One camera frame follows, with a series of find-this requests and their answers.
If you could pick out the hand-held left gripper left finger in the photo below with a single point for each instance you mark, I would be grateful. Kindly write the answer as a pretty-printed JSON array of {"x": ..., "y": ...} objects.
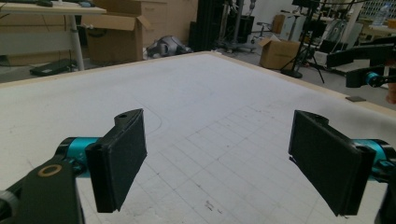
[{"x": 121, "y": 155}]

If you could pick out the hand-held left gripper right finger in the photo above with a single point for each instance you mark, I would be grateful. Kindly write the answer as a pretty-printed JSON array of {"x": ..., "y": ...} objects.
[{"x": 330, "y": 161}]

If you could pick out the clear water bottle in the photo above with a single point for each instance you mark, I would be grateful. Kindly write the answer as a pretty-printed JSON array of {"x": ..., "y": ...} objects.
[{"x": 380, "y": 15}]

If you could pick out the black tripod stand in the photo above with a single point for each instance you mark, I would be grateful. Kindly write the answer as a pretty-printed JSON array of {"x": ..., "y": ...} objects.
[{"x": 303, "y": 40}]

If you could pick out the small cardboard box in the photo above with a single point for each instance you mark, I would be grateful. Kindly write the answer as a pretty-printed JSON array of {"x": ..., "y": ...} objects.
[{"x": 278, "y": 54}]

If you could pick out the flat black device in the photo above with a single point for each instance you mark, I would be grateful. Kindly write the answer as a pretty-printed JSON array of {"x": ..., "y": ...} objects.
[{"x": 53, "y": 67}]

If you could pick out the open cardboard box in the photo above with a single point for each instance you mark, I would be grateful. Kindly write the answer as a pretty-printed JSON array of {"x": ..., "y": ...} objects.
[{"x": 115, "y": 43}]

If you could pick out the grey plastic shell device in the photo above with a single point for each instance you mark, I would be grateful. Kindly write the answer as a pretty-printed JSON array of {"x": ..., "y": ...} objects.
[{"x": 168, "y": 45}]

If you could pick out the large cardboard box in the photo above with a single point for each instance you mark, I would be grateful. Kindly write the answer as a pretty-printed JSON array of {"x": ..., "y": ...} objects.
[{"x": 168, "y": 15}]

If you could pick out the black metal frame stand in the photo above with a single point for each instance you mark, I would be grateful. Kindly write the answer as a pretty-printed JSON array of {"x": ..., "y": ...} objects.
[{"x": 207, "y": 25}]

